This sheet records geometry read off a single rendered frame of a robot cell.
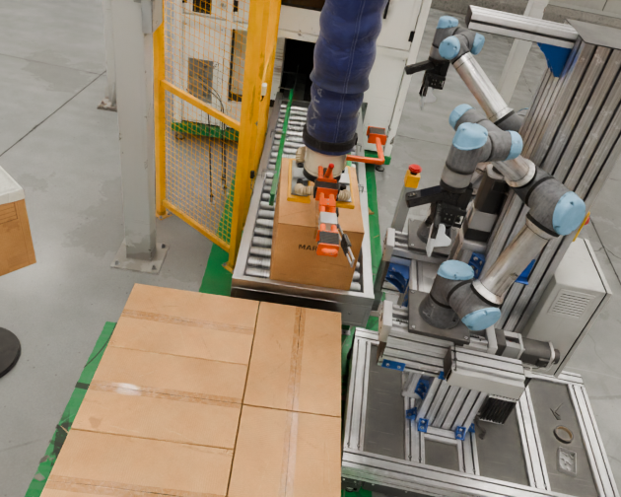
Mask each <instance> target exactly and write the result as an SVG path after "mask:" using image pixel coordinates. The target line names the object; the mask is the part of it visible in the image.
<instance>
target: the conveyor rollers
mask: <svg viewBox="0 0 621 497"><path fill-rule="evenodd" d="M286 109H287V105H285V104H281V109H280V114H279V118H278V123H277V126H276V127H277V128H276V130H281V131H282V130H283V124H284V119H285V114H286ZM307 112H308V107H303V106H291V111H290V117H289V122H288V128H287V134H286V139H285V145H284V151H283V156H282V158H287V159H296V151H297V149H299V148H300V147H302V146H306V145H305V144H304V142H303V129H304V125H305V124H306V123H307ZM281 135H282V133H277V132H276V134H275V136H274V142H273V146H272V152H271V154H270V156H271V157H270V161H269V165H268V168H267V169H268V170H273V171H275V166H276V161H277V155H278V150H279V145H280V140H281ZM273 176H274V174H272V173H267V174H266V179H265V181H264V182H265V185H264V188H263V193H262V196H261V200H262V201H261V202H260V204H259V206H260V209H259V211H258V213H257V214H258V218H257V221H256V227H255V230H254V235H255V236H257V237H253V239H252V245H253V246H256V247H251V249H250V250H249V251H250V255H252V256H259V257H265V258H271V248H272V234H273V230H271V229H273V221H274V212H275V205H276V198H277V190H278V183H279V179H278V183H277V189H276V195H275V200H274V205H273V206H270V205H269V199H270V191H271V186H272V180H273ZM262 209H263V210H262ZM268 210H269V211H268ZM261 218H263V219H261ZM268 219H270V220H268ZM258 227H262V228H258ZM264 228H268V229H264ZM259 237H264V238H259ZM265 238H270V239H265ZM257 247H264V248H257ZM270 261H271V260H270V259H263V258H256V257H249V258H248V261H247V262H248V264H247V266H251V267H258V268H265V269H270ZM269 275H270V271H267V270H260V269H253V268H247V269H246V272H245V276H251V277H257V278H264V279H269ZM359 280H360V273H357V272H354V276H353V280H352V282H359ZM360 287H361V286H360V284H355V283H351V287H350V291H352V292H359V293H360V290H361V288H360Z"/></svg>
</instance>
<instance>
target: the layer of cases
mask: <svg viewBox="0 0 621 497"><path fill-rule="evenodd" d="M258 307H259V310H258ZM257 315H258V316H257ZM40 497H341V313H336V312H330V311H323V310H316V309H309V308H302V307H295V306H288V305H281V304H274V303H267V302H260V305H259V301H253V300H247V299H240V298H233V297H226V296H219V295H212V294H205V293H198V292H191V291H184V290H177V289H171V288H164V287H157V286H150V285H144V284H137V283H135V284H134V286H133V289H132V291H131V293H130V295H129V298H128V300H127V302H126V304H125V307H124V309H123V311H122V313H121V316H120V318H119V320H118V322H117V325H116V327H115V329H114V331H113V334H112V336H111V338H110V340H109V343H108V345H107V348H106V349H105V352H104V354H103V356H102V359H101V361H100V363H99V365H98V368H97V370H96V372H95V374H94V377H93V379H92V381H91V383H90V386H89V388H88V390H87V392H86V395H85V397H84V399H83V401H82V404H81V406H80V408H79V410H78V413H77V415H76V417H75V419H74V422H73V424H72V426H71V429H70V431H69V433H68V435H67V437H66V439H65V442H64V444H63V446H62V448H61V451H60V453H59V455H58V457H57V460H56V462H55V464H54V466H53V469H52V471H51V473H50V475H49V477H48V479H47V481H46V483H45V486H44V488H43V490H42V492H41V495H40Z"/></svg>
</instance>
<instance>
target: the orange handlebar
mask: <svg viewBox="0 0 621 497"><path fill-rule="evenodd" d="M375 142H376V146H377V151H378V156H379V158H378V159H377V158H369V157H362V156H354V155H347V158H346V161H354V162H361V163H369V164H376V165H381V164H384V156H383V151H382V147H381V143H380V139H379V138H378V137H376V139H375ZM318 177H319V178H323V167H322V166H318ZM335 207H336V202H335V199H334V194H329V198H324V193H322V192H321V193H320V194H319V203H318V211H319V213H320V211H321V212H330V213H335ZM321 251H322V252H323V253H324V254H327V255H335V254H337V253H338V250H337V249H330V248H322V249H321Z"/></svg>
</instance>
